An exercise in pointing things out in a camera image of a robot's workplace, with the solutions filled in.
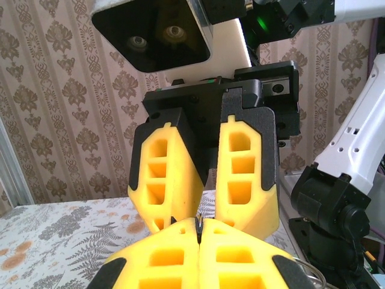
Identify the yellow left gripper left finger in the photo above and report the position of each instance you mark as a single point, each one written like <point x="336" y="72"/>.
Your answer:
<point x="135" y="262"/>

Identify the small dark metal key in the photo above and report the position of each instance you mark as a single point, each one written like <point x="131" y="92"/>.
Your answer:
<point x="198" y="227"/>

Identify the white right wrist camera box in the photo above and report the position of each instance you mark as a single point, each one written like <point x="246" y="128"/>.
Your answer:
<point x="150" y="36"/>

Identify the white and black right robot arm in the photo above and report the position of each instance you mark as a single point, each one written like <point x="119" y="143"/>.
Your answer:
<point x="355" y="120"/>

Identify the aluminium corner post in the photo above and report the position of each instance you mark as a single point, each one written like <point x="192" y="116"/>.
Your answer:
<point x="13" y="168"/>

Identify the floral table cover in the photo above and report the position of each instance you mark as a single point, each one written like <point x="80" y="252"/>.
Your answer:
<point x="45" y="241"/>

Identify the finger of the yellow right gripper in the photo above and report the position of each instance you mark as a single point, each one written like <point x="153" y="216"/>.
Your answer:
<point x="267" y="150"/>
<point x="177" y="168"/>

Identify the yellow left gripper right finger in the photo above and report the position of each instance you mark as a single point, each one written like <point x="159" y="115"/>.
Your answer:
<point x="264" y="262"/>

